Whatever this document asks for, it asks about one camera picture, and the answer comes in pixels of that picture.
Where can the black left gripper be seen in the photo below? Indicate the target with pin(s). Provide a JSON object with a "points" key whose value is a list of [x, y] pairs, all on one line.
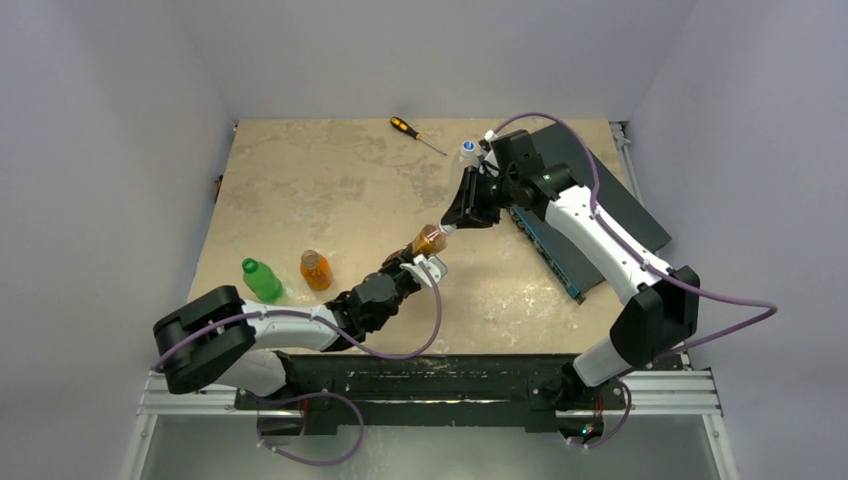
{"points": [[394, 264]]}

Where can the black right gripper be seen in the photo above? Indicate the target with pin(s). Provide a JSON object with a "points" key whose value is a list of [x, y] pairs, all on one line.
{"points": [[477, 192]]}

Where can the tea bottle with yellow-red label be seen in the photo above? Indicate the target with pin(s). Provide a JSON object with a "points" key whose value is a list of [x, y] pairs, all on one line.
{"points": [[430, 240]]}

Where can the clear plastic bottle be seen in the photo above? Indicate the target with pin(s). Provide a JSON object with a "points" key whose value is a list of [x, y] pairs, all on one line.
{"points": [[459, 164]]}

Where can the green plastic bottle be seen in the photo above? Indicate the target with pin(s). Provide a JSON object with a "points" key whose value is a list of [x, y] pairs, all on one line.
{"points": [[262, 281]]}

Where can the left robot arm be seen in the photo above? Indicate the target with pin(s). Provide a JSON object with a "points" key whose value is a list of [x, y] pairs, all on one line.
{"points": [[222, 338]]}

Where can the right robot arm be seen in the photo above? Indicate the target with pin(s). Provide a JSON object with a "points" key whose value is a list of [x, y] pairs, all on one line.
{"points": [[660, 309]]}

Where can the orange juice bottle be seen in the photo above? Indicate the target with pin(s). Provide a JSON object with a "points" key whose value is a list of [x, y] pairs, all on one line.
{"points": [[315, 270]]}

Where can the yellow-black screwdriver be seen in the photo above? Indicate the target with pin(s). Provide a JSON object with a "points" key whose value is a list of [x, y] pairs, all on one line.
{"points": [[404, 127]]}

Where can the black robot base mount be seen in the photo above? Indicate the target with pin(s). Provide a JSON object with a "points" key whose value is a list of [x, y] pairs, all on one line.
{"points": [[467, 390]]}

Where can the aluminium frame rail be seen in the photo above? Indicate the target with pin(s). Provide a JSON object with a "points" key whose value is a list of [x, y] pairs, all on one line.
{"points": [[670, 393]]}

